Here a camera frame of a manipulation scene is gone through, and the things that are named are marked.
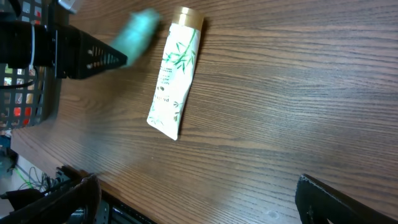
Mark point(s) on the grey plastic basket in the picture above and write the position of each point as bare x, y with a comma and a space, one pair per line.
29, 95

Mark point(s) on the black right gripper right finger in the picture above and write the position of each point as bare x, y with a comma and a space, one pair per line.
319, 203

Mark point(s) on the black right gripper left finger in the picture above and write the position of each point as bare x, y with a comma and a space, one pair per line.
33, 206

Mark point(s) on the teal snack packet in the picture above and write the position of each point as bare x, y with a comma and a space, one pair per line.
136, 35

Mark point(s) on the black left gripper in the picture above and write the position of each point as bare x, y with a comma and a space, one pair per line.
70, 52

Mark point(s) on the white tube with gold cap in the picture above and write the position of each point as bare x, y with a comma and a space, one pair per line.
176, 72

